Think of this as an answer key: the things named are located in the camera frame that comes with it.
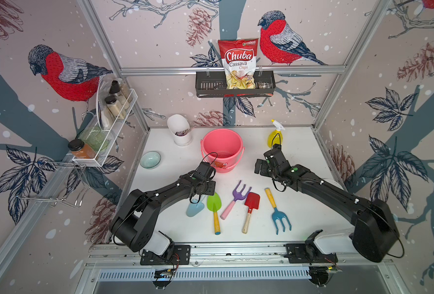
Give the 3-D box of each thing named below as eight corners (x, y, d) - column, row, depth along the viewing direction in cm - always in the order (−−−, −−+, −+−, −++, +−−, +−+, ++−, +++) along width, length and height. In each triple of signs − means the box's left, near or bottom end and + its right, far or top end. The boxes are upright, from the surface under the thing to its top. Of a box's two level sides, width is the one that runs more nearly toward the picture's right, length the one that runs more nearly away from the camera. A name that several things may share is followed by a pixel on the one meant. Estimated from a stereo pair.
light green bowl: (140, 170, 102) (138, 166, 99) (145, 154, 109) (143, 150, 106) (159, 170, 102) (157, 166, 99) (163, 154, 109) (161, 150, 105)
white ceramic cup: (170, 145, 111) (164, 129, 100) (173, 130, 120) (168, 114, 108) (191, 145, 111) (187, 129, 100) (193, 130, 120) (190, 114, 108)
